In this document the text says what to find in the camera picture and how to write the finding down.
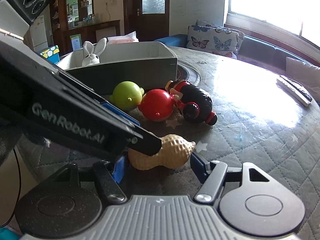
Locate tan peanut toy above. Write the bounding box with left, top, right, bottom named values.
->
left=128, top=134, right=196, bottom=171

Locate white knitted rabbit toy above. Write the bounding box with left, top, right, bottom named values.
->
left=81, top=37, right=107, bottom=67

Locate green rubber pig toy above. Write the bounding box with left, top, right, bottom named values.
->
left=109, top=81, right=144, bottom=111

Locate red rubber pig toy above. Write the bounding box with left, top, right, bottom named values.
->
left=138, top=89, right=175, bottom=122

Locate blue yellow tissue box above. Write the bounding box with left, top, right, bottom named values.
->
left=40, top=45, right=60, bottom=64

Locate white refrigerator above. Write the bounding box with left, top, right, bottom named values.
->
left=29, top=15, right=48, bottom=53

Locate black-haired red doll figure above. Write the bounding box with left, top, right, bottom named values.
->
left=165, top=80, right=217, bottom=126

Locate dark wooden cabinet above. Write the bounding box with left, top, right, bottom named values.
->
left=49, top=0, right=124, bottom=55

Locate glass turntable lazy susan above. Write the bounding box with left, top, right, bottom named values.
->
left=176, top=64, right=201, bottom=86

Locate pink tissue pack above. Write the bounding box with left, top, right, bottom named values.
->
left=107, top=31, right=139, bottom=44

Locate grey remote control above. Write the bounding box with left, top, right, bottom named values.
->
left=277, top=75, right=312, bottom=107

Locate dark cardboard storage box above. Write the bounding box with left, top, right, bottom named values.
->
left=57, top=42, right=177, bottom=95

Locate grey cushion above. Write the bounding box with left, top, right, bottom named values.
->
left=286, top=57, right=320, bottom=88

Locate butterfly print pillow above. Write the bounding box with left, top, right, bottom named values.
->
left=186, top=22, right=245, bottom=59

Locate dark wooden door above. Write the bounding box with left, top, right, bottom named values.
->
left=123, top=0, right=170, bottom=41

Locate window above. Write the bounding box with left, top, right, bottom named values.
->
left=229, top=0, right=319, bottom=47

